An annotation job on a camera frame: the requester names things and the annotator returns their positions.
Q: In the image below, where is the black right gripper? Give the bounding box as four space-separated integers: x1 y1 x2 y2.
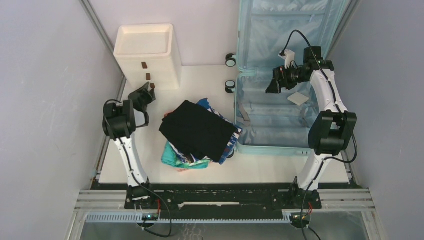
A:
266 62 308 94

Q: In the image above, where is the small grey white box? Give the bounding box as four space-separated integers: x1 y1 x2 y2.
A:
287 92 310 106

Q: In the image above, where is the light blue ribbed suitcase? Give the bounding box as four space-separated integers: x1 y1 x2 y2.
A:
225 0 345 157

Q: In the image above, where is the white drawer box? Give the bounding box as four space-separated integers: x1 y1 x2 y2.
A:
113 23 182 91

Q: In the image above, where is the teal polo shirt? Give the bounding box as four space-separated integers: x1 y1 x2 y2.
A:
161 141 211 170

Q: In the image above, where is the black t-shirt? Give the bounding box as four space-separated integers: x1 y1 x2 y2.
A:
159 100 237 162

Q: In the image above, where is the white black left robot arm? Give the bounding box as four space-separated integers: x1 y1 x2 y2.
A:
102 83 157 209

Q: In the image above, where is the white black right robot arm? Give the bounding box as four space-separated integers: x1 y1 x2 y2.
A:
265 46 357 208

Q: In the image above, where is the blue white striped garment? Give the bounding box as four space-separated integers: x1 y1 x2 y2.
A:
172 98 243 165

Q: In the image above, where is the black mounting base plate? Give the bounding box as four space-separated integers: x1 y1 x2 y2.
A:
124 182 323 211

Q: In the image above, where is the white slotted cable duct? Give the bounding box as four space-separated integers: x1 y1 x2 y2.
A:
85 211 292 224

